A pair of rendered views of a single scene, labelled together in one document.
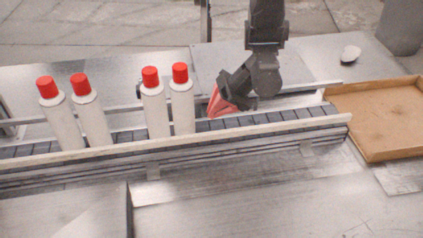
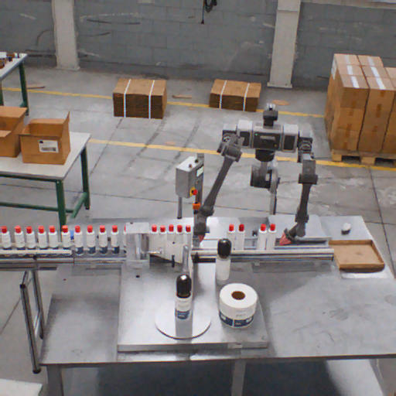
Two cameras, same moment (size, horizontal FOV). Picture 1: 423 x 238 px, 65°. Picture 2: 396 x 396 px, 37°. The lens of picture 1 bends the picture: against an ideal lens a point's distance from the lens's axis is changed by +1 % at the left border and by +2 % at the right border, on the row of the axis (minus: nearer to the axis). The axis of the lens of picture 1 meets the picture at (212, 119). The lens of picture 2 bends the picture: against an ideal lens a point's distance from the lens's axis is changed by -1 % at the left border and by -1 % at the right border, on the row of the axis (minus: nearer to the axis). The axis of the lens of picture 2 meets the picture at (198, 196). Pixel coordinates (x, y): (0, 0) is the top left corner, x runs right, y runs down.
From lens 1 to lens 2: 3.05 m
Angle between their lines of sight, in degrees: 13
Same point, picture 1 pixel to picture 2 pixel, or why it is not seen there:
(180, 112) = (270, 240)
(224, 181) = (283, 268)
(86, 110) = (241, 236)
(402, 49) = not seen: outside the picture
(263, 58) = (300, 225)
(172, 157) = (264, 258)
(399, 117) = (358, 255)
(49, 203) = not seen: hidden behind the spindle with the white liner
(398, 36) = not seen: outside the picture
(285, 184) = (305, 271)
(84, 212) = (238, 268)
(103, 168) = (239, 259)
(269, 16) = (302, 213)
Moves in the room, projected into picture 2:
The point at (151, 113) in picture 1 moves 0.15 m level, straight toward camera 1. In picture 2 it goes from (261, 240) to (266, 254)
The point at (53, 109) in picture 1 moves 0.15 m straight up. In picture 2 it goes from (231, 234) to (233, 214)
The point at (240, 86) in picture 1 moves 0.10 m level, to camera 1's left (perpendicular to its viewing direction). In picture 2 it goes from (292, 233) to (276, 232)
